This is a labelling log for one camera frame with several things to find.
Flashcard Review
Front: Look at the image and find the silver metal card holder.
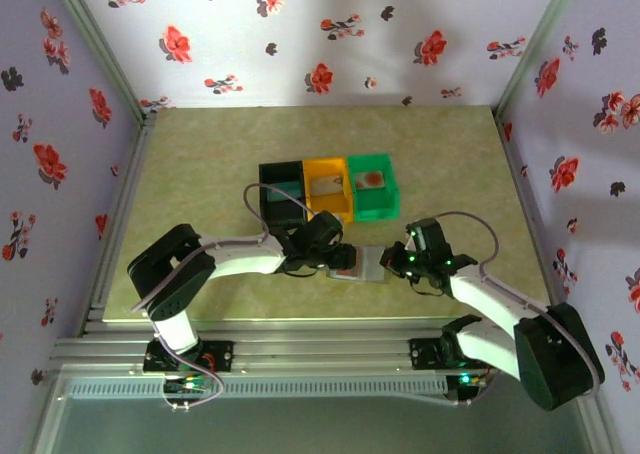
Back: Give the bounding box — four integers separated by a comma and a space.
325, 245, 390, 286

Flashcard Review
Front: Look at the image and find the white card with brown mark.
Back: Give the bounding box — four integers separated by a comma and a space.
311, 174, 346, 196

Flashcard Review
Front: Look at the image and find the teal card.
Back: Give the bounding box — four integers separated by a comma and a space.
265, 182, 302, 204

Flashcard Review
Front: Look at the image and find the black plastic bin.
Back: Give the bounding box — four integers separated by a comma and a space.
258, 161, 309, 232

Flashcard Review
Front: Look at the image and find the yellow plastic bin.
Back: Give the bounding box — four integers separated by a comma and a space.
302, 157, 354, 228

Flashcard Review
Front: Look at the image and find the green plastic bin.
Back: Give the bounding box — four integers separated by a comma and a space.
346, 152, 401, 224

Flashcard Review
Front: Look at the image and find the green controller board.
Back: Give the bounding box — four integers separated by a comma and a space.
164, 373, 214, 395
446, 371, 490, 390

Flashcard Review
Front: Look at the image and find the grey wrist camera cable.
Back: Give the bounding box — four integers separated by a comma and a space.
130, 183, 321, 375
433, 211, 605, 400

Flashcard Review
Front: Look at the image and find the wide aluminium base rail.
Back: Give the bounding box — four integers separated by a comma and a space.
49, 316, 596, 375

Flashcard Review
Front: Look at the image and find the aluminium side rail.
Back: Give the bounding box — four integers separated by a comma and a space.
79, 113, 157, 338
493, 108, 566, 331

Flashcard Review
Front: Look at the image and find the grey slotted cable duct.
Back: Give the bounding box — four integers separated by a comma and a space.
67, 376, 449, 400

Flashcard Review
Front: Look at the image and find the grey base cable loop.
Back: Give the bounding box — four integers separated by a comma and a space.
447, 373, 496, 408
159, 346, 229, 414

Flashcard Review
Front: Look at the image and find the aluminium frame post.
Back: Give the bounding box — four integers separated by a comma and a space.
47, 0, 151, 123
492, 0, 586, 120

